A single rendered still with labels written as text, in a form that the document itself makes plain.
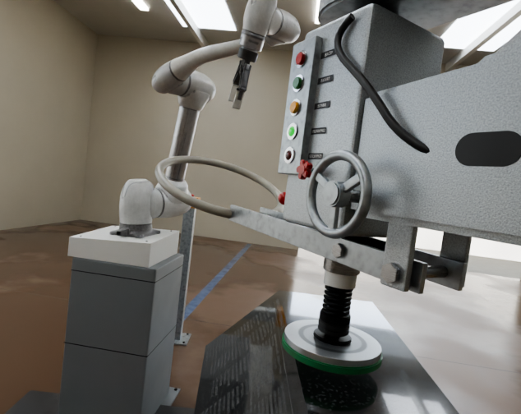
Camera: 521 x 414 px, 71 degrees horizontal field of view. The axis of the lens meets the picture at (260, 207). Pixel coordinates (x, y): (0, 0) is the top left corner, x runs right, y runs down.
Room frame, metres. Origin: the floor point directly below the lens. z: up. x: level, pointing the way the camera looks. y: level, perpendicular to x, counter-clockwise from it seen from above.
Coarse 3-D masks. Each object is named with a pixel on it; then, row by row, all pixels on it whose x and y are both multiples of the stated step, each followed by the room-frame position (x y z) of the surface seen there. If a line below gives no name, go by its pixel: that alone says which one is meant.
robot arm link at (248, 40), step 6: (246, 30) 1.37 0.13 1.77; (246, 36) 1.37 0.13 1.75; (252, 36) 1.36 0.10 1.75; (258, 36) 1.37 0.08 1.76; (240, 42) 1.39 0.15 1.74; (246, 42) 1.37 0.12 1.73; (252, 42) 1.37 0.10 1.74; (258, 42) 1.38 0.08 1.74; (246, 48) 1.39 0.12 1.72; (252, 48) 1.38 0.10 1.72; (258, 48) 1.39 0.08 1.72
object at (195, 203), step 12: (180, 156) 1.46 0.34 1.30; (192, 156) 1.51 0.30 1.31; (156, 168) 1.28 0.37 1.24; (228, 168) 1.57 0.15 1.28; (240, 168) 1.57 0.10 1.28; (252, 180) 1.56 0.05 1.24; (264, 180) 1.52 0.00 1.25; (168, 192) 1.18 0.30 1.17; (180, 192) 1.16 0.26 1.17; (276, 192) 1.44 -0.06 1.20; (192, 204) 1.14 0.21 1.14; (204, 204) 1.14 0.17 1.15; (228, 216) 1.15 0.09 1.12
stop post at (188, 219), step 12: (192, 216) 2.67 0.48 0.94; (192, 228) 2.68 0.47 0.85; (180, 240) 2.67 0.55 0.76; (192, 240) 2.74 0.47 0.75; (180, 252) 2.67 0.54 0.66; (180, 288) 2.67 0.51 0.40; (180, 300) 2.67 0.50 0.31; (180, 312) 2.67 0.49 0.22; (180, 324) 2.67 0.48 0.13; (180, 336) 2.68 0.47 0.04
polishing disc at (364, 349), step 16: (304, 320) 0.89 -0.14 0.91; (288, 336) 0.78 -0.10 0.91; (304, 336) 0.79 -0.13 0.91; (352, 336) 0.83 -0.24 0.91; (368, 336) 0.84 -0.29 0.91; (304, 352) 0.72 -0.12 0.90; (320, 352) 0.72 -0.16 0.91; (336, 352) 0.73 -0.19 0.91; (352, 352) 0.74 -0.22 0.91; (368, 352) 0.75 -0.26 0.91
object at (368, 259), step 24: (240, 216) 1.10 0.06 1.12; (264, 216) 0.98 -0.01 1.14; (288, 240) 0.88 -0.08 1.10; (312, 240) 0.80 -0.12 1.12; (336, 240) 0.74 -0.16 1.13; (360, 264) 0.68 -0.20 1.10; (384, 264) 0.59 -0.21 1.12; (432, 264) 0.68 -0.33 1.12; (456, 264) 0.64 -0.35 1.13; (456, 288) 0.63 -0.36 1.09
